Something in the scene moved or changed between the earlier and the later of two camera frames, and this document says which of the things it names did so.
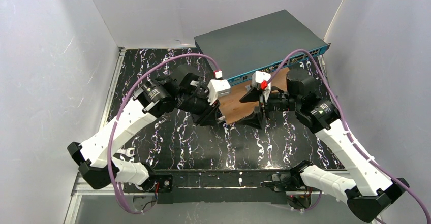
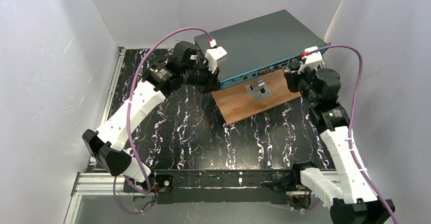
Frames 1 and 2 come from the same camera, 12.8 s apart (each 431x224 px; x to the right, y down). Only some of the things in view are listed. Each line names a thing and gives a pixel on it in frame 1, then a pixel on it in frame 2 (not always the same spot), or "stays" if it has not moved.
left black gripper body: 209,112 → 209,81
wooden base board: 232,109 stays
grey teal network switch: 261,44 stays
